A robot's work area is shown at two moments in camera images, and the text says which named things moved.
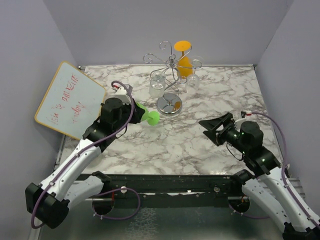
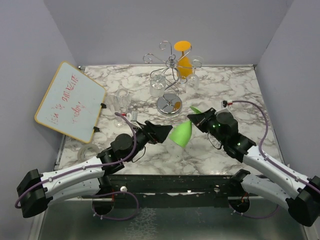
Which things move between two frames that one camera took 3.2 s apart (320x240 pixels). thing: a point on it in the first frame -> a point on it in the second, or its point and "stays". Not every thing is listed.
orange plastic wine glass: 184,65 stays
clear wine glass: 192,82 stays
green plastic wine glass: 153,117 -> 181,134
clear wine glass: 157,85 stays
